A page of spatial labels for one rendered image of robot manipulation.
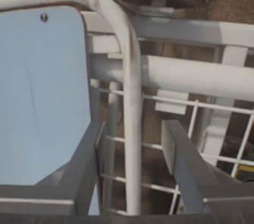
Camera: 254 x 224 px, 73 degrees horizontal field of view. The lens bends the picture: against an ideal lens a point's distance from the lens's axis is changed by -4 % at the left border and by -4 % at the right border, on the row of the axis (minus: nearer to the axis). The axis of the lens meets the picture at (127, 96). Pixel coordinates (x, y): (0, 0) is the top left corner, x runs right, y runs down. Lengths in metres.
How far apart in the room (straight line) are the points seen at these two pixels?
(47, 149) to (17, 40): 0.16
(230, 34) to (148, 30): 0.11
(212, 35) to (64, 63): 0.20
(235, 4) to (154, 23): 0.53
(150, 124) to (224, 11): 0.52
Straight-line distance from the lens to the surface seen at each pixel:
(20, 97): 0.28
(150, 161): 0.89
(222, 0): 0.77
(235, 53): 0.29
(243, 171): 0.54
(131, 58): 0.21
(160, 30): 0.28
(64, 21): 0.23
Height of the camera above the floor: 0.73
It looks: 70 degrees down
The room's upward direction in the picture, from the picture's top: 142 degrees counter-clockwise
